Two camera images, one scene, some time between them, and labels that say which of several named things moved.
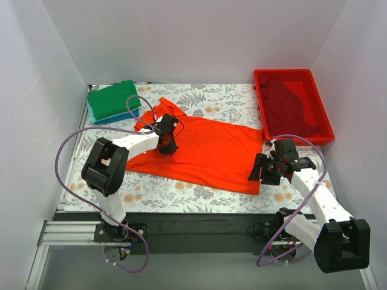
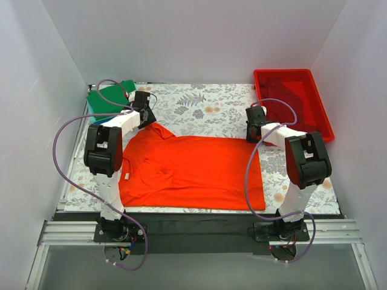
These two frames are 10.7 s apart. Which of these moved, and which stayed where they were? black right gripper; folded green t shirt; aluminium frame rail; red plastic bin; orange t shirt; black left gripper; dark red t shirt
Moved: black left gripper; orange t shirt; black right gripper
Stayed: folded green t shirt; red plastic bin; aluminium frame rail; dark red t shirt
